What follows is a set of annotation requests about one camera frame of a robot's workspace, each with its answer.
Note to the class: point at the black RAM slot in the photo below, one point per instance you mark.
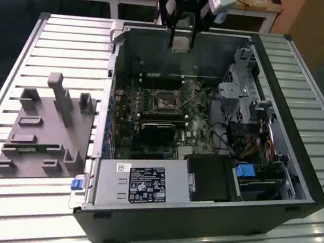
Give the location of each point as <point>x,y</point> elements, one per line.
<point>162,120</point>
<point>162,85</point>
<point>163,75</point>
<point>162,116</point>
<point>163,78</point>
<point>163,82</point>

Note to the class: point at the black graphics card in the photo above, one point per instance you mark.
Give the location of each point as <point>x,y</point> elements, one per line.
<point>158,132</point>

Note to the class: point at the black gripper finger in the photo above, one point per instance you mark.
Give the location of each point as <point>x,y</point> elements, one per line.
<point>173,36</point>
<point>193,39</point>

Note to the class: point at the silver chipset heat sink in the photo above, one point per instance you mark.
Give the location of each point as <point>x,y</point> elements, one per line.
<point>185,152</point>

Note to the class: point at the blue case latch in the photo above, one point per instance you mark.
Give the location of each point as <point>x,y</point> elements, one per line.
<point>76,184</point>

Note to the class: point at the wooden cabinet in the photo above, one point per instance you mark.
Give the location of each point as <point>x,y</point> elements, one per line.
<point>317,27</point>

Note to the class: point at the blue disk carrier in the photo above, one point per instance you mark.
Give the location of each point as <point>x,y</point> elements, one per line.
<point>246,172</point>

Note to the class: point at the silver power supply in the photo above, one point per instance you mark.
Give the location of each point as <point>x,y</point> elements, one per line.
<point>110,185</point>

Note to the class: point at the black PC case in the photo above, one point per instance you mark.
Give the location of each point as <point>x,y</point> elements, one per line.
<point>169,228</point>

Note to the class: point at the grey parts rack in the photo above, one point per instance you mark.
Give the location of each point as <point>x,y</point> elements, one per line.
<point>49,133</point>

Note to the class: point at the black hard disk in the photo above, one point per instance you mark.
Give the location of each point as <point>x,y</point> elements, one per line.
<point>258,191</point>

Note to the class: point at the green motherboard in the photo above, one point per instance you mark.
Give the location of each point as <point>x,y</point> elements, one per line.
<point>199,125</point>

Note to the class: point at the silver CPU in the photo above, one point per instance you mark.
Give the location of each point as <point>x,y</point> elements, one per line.
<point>182,46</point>

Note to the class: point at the black drive bay cover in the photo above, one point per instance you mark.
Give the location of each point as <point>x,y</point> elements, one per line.
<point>211,178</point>

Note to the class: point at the CPU socket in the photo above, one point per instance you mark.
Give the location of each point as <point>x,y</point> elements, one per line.
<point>164,107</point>

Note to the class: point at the grey metal drive cage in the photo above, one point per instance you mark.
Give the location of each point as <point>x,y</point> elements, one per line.
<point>233,91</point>

